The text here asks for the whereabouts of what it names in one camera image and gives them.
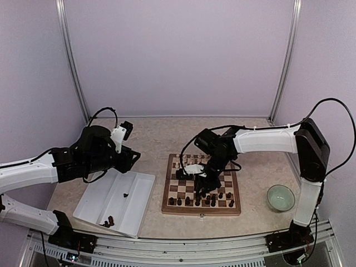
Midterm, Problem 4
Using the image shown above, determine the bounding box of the aluminium corner post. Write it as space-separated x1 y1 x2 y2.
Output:
56 0 90 122
269 0 303 123

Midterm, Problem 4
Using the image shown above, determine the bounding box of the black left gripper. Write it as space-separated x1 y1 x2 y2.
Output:
85 145 140 174

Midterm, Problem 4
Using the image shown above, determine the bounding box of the wooden chess board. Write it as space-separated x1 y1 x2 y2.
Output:
161 154 241 216

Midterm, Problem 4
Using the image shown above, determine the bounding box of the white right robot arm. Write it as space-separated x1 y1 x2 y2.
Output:
187 118 330 247

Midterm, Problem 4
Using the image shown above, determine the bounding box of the row of white chess pieces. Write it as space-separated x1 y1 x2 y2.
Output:
172 154 211 169

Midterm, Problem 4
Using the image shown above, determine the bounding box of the right aluminium corner post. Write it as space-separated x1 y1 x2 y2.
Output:
269 0 303 123

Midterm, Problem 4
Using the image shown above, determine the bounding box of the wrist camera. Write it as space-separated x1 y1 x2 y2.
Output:
111 121 134 154
176 164 206 180

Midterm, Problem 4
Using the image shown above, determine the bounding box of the white plastic divided tray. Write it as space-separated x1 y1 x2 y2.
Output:
72 169 156 239

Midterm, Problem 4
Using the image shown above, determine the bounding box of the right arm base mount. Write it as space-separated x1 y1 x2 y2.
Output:
265 221 314 253

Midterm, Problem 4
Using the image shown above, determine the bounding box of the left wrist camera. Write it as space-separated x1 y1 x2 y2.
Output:
111 121 134 154

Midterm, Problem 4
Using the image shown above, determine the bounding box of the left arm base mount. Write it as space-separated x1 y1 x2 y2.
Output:
48 210 97 254

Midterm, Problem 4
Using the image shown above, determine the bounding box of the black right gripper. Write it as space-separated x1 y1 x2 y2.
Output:
194 153 232 196

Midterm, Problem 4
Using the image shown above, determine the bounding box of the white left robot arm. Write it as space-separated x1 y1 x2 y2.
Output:
1 121 141 248

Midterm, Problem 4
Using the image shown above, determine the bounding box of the left aluminium corner post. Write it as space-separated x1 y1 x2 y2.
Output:
56 0 90 122

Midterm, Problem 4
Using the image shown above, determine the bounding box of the black chess piece on board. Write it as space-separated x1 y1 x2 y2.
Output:
195 197 201 206
185 196 191 206

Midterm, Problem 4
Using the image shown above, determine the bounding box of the dark chess pieces lower pile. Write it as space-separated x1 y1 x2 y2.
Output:
101 216 115 228

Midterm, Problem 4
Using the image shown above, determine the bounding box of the aluminium front rail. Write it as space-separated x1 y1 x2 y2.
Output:
24 219 340 267

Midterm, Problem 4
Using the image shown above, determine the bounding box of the pale green glass bowl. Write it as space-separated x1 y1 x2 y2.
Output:
266 184 295 212

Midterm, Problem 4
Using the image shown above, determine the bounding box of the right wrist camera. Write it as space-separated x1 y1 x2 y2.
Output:
176 164 206 180

